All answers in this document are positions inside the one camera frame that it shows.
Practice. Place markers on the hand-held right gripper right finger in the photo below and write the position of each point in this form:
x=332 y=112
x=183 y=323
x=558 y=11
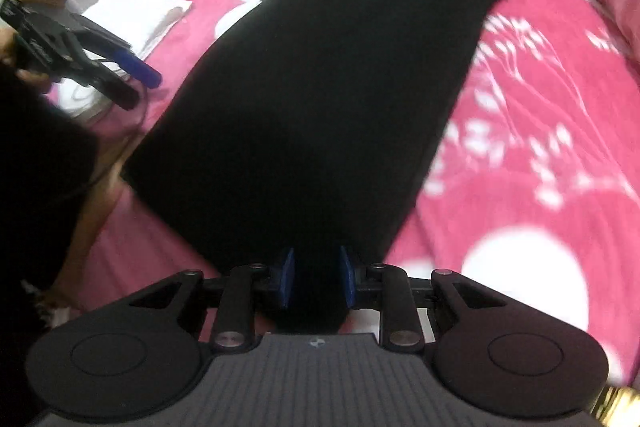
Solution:
x=347 y=277

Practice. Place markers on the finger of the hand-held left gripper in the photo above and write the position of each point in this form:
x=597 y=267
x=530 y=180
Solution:
x=145 y=74
x=120 y=96

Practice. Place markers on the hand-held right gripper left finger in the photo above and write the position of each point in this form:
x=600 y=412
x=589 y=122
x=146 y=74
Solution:
x=287 y=277

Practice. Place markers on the black printed sweatshirt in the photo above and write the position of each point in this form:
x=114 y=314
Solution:
x=325 y=82

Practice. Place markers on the person's left hand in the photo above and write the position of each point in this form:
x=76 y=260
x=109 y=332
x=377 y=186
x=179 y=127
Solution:
x=7 y=52

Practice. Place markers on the white cloth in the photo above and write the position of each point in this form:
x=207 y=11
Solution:
x=135 y=12

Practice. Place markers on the person's dark clothing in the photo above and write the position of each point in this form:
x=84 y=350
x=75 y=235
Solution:
x=35 y=182

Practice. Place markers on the pink floral blanket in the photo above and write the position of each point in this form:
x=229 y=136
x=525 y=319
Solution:
x=525 y=107

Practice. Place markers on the gold ribbed band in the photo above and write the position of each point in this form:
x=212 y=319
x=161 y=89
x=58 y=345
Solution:
x=620 y=404

